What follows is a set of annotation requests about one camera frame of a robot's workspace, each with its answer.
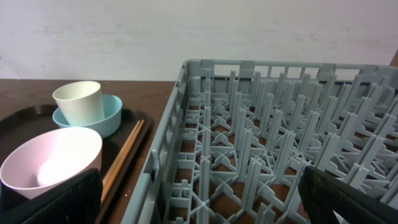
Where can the light blue small bowl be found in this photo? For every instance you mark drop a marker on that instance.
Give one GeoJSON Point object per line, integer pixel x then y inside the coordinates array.
{"type": "Point", "coordinates": [112, 106]}

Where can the grey plastic dishwasher rack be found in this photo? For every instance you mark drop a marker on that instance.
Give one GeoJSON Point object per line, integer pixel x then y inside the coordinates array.
{"type": "Point", "coordinates": [236, 136]}

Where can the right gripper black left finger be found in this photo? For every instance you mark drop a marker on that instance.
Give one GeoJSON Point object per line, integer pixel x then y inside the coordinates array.
{"type": "Point", "coordinates": [77, 200]}

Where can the wooden chopstick left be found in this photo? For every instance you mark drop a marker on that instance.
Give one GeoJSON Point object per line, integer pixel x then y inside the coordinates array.
{"type": "Point", "coordinates": [127, 145]}

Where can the pink plastic bowl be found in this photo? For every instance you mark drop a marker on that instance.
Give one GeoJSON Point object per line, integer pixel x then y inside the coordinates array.
{"type": "Point", "coordinates": [50, 159]}

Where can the cream plastic cup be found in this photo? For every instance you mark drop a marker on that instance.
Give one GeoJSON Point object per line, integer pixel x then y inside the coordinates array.
{"type": "Point", "coordinates": [80, 102]}

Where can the wooden chopstick right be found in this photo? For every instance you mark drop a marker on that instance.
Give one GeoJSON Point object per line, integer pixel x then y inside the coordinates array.
{"type": "Point", "coordinates": [108, 186]}

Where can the wooden chopstick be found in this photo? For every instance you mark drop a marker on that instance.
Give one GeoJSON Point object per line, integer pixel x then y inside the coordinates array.
{"type": "Point", "coordinates": [127, 145]}
{"type": "Point", "coordinates": [108, 186]}

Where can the dark brown serving tray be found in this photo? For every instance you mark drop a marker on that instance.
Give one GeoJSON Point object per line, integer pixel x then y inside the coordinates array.
{"type": "Point", "coordinates": [30, 122]}

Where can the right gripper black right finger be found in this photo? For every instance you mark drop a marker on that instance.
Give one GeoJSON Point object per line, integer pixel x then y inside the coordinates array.
{"type": "Point", "coordinates": [323, 195]}

